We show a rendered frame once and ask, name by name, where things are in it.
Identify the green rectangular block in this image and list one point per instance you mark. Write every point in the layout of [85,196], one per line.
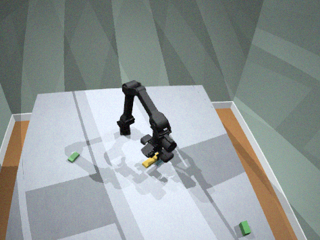
[244,227]
[73,157]

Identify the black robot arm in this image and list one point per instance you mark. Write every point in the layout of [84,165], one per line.
[157,119]

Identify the yellow bar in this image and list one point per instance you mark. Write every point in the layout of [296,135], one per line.
[147,163]

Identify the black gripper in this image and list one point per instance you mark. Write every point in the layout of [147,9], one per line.
[162,153]

